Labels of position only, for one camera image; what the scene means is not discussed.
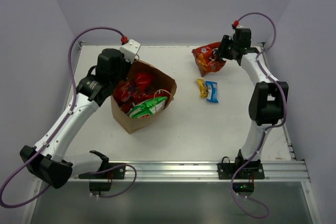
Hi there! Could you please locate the red Doritos chip bag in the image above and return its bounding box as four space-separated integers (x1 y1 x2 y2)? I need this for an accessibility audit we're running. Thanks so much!
192 42 226 77

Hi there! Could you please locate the red Skittles candy pack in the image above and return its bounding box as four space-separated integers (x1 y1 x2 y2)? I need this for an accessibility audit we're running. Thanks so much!
113 72 154 103

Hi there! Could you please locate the blue white snack pack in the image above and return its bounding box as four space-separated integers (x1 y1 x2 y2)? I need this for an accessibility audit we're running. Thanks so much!
205 81 218 103

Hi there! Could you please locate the brown paper bag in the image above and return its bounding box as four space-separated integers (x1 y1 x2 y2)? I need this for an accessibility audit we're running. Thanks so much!
111 60 177 134

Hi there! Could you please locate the yellow M&M candy pack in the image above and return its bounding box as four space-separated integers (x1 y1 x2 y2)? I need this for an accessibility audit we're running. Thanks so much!
197 79 208 99

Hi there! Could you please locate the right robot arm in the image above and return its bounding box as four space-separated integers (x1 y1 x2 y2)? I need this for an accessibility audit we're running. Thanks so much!
215 25 289 178

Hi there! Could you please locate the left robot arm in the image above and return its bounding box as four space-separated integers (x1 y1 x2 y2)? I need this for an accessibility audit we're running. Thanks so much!
19 48 135 189

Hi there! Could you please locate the green chip bag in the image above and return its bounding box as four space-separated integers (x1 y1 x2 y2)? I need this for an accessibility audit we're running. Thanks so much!
129 97 167 119

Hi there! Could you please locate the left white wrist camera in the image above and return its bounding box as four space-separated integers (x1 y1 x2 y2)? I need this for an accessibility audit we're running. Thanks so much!
119 36 141 63

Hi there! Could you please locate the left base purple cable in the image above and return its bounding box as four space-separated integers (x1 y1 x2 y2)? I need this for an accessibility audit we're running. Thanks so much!
90 164 138 199

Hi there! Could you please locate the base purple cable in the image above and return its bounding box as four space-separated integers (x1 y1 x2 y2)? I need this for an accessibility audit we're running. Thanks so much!
90 164 138 199
230 166 270 220

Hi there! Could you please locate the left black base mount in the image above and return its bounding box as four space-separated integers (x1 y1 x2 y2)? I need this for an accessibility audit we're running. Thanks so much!
78 163 126 195

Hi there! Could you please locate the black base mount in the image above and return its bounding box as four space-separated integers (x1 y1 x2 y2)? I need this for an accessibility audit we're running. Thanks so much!
217 155 264 196
78 163 126 195

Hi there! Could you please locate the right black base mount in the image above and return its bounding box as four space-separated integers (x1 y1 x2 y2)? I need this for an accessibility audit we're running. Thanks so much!
217 155 264 196

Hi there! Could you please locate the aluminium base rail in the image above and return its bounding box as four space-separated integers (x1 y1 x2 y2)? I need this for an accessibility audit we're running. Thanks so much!
70 159 310 183

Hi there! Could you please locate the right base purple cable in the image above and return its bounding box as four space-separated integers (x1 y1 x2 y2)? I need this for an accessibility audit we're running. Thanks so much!
230 166 270 220

